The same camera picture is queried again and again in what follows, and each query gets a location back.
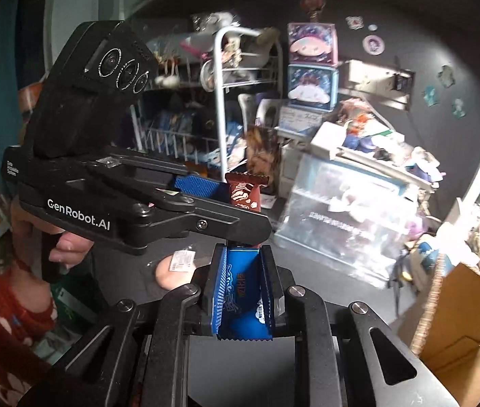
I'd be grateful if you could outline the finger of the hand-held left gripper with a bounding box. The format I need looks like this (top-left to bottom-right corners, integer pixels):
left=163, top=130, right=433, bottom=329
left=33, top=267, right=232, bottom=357
left=110, top=146, right=231, bottom=203
left=130, top=190, right=273, bottom=256

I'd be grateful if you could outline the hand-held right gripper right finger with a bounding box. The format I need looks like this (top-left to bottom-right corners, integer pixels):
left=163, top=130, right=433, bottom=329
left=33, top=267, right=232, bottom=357
left=259, top=245, right=463, bottom=407

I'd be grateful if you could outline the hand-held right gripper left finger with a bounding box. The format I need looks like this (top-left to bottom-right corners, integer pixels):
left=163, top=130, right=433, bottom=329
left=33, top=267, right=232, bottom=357
left=53, top=244, right=229, bottom=407

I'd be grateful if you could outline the blue snack packet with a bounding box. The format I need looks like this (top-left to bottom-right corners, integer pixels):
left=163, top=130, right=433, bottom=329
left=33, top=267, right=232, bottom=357
left=216, top=246, right=275, bottom=342

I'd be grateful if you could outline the brown snack bar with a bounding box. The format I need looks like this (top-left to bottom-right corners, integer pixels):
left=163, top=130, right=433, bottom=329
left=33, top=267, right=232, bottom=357
left=225, top=172, right=271, bottom=213

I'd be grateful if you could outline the person's left hand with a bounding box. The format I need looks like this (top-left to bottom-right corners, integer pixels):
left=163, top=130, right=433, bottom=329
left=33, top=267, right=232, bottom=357
left=10, top=201, right=95, bottom=306

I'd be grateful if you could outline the peach powder puff packet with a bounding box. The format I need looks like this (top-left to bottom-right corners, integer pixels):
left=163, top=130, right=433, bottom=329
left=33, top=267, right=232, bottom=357
left=155, top=249, right=199, bottom=291

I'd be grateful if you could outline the orange illustrated art card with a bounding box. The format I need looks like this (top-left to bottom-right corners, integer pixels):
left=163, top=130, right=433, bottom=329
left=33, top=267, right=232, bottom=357
left=246, top=126, right=283, bottom=191

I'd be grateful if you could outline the blue illustrated book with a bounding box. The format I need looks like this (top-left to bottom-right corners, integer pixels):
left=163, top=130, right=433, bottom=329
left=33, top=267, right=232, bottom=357
left=153, top=109, right=196, bottom=138

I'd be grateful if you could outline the clear zip bag with bow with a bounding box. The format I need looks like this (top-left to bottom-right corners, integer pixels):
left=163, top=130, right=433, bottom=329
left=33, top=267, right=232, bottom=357
left=274, top=153, right=419, bottom=287

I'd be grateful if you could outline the white labelled medicine box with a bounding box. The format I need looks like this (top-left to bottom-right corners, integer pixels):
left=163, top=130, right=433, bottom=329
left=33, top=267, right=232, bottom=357
left=278, top=107, right=323, bottom=134

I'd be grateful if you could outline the small plain white box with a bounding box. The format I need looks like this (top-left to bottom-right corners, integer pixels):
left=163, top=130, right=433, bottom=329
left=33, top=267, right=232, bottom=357
left=311, top=122, right=346, bottom=159

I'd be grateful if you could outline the blue character storage box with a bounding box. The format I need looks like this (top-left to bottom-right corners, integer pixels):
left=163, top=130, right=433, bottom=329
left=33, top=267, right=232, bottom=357
left=287, top=63, right=339, bottom=111

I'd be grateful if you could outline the white blue pouch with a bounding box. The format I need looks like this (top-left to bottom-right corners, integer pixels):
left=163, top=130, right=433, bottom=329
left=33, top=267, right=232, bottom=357
left=411, top=241, right=457, bottom=277

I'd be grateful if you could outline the cartoon figure acrylic stand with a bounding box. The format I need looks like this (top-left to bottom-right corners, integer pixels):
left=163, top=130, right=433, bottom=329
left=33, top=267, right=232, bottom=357
left=337, top=98, right=376, bottom=133

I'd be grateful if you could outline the pink character storage box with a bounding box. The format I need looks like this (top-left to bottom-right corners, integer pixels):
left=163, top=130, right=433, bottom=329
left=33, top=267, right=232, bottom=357
left=287, top=22, right=338, bottom=65

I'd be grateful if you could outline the brown cardboard box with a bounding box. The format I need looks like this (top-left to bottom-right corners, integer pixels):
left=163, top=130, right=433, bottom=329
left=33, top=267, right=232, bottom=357
left=397, top=263, right=480, bottom=407

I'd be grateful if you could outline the red bobble head figure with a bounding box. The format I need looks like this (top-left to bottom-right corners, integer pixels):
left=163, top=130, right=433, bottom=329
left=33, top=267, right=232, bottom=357
left=300, top=0, right=326, bottom=24

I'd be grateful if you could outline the white wire rack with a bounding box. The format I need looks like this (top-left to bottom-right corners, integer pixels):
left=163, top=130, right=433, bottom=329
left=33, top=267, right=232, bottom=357
left=130, top=25, right=285, bottom=167

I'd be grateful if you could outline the white wall socket panel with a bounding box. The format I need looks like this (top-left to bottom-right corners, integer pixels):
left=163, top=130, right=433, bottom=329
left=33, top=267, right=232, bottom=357
left=348, top=59, right=415, bottom=111

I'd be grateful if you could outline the round portrait wall sticker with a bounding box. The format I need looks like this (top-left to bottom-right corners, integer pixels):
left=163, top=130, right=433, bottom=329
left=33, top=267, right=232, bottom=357
left=363, top=35, right=387, bottom=56

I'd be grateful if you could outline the black plug with cable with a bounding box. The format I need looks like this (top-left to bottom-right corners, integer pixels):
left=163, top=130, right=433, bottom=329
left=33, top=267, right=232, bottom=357
left=395, top=70, right=413, bottom=92

